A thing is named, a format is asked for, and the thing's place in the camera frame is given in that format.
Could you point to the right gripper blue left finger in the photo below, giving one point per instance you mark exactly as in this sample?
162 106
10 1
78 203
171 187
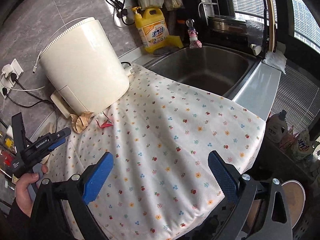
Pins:
95 176

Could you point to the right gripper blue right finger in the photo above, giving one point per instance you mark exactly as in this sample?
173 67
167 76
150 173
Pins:
226 176

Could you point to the white trash bin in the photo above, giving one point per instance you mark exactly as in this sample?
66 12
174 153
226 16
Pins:
295 198

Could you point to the person's left hand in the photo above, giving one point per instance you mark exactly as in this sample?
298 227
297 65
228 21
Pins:
23 198

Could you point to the red snack wrapper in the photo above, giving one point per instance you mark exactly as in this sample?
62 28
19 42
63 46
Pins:
103 121

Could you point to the crumpled brown paper scrap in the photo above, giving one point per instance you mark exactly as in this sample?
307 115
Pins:
81 122

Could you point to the floral white tablecloth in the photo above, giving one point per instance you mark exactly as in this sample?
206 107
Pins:
160 186

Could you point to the white laundry detergent bottle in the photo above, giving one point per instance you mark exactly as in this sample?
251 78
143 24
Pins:
276 127

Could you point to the detergent refill pouch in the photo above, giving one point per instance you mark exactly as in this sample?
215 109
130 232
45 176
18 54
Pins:
303 146

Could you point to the cream air fryer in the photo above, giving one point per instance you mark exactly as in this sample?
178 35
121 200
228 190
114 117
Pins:
84 69

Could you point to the stainless steel sink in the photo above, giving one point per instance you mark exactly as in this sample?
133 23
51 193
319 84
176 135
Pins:
214 69

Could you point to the pink faucet attachment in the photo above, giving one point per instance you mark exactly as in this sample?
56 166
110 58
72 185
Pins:
194 42

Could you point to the yellow detergent bottle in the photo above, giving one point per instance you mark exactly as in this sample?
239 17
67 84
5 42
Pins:
153 30

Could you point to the black dish rack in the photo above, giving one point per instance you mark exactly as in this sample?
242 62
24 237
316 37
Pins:
240 24

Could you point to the white wall socket strip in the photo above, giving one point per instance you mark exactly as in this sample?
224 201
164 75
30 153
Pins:
6 71

